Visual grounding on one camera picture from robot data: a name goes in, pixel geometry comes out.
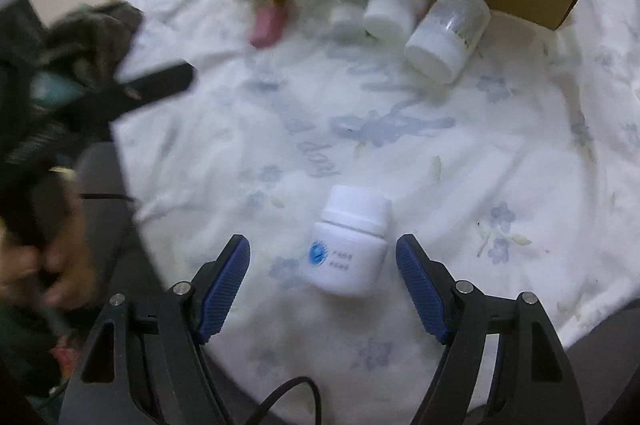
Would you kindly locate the white floral bed sheet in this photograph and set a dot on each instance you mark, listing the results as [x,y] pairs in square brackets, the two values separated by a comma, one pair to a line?
[523,175]

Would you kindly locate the white bottle teal label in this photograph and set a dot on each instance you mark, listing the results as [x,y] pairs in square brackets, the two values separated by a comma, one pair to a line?
[346,17]

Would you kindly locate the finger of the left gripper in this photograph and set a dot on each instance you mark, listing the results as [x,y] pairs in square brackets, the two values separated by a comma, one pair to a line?
[155,86]

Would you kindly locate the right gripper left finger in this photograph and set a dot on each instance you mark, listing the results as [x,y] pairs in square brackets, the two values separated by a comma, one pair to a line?
[216,285]

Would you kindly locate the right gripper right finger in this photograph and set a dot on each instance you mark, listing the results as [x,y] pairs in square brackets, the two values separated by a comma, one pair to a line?
[426,282]

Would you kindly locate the white jar blue round logo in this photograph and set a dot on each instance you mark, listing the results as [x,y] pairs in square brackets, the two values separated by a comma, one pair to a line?
[348,244]

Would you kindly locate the white bottle grey label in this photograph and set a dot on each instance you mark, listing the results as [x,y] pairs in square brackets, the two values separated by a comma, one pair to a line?
[446,38]

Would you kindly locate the pink perfume bottle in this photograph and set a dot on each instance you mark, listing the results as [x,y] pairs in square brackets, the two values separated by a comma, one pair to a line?
[270,21]

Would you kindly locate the person's left hand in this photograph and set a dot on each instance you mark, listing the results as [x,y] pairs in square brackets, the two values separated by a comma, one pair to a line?
[68,256]

